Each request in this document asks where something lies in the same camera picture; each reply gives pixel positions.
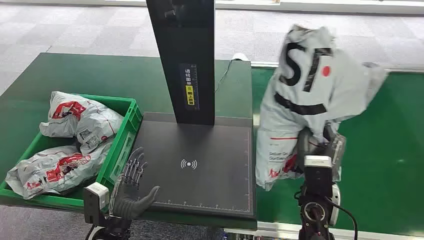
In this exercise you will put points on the black scanner platform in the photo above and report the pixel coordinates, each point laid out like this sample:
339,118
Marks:
205,159

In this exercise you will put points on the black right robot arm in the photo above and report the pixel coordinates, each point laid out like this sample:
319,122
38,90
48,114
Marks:
314,215

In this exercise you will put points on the green plastic crate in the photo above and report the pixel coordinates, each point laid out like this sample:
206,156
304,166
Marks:
129,119

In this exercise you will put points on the silver conveyor frame rail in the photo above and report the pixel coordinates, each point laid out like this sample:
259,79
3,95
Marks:
404,70
278,228

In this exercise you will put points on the black yellow column label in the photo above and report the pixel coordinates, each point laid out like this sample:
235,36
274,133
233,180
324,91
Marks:
189,86

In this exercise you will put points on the small white round object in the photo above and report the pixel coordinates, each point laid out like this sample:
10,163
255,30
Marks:
240,57

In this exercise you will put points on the black scanner column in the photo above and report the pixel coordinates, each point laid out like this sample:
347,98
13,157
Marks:
185,39

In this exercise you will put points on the large grey mailer package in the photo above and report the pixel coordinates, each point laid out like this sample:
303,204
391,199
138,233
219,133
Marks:
314,89

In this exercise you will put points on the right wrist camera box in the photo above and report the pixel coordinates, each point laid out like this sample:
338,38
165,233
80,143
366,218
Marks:
318,175

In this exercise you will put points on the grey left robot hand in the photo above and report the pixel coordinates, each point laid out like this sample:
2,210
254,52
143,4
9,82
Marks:
127,198

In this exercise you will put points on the grey mailer package red print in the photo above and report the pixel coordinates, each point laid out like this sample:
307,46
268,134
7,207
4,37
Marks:
92,122
56,169

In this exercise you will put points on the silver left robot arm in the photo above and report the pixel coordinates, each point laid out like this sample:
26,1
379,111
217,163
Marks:
112,228

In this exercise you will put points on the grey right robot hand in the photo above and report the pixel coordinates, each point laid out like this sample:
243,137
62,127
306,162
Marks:
306,142

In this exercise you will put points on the green conveyor belt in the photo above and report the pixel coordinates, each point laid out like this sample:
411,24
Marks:
381,159

